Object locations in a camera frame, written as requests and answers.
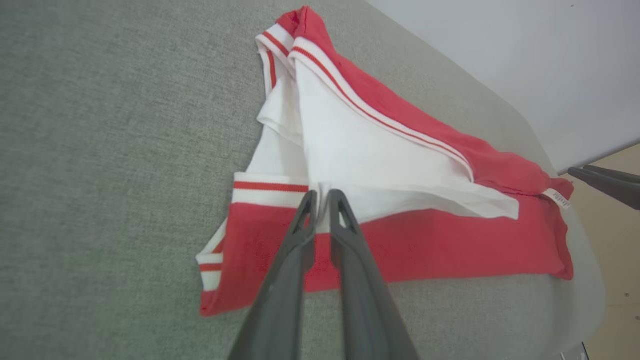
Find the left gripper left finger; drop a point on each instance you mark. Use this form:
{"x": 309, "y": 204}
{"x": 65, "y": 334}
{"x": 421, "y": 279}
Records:
{"x": 280, "y": 300}

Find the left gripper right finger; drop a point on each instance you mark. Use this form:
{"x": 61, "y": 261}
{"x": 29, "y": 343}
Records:
{"x": 365, "y": 300}

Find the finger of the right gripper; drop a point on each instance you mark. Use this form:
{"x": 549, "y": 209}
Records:
{"x": 620, "y": 192}
{"x": 620, "y": 175}

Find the red white jersey shirt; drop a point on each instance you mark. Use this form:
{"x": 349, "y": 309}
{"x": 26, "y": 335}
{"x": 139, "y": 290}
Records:
{"x": 425, "y": 245}

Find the grey fabric sofa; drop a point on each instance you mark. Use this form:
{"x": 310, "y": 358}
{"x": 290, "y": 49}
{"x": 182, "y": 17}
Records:
{"x": 100, "y": 150}

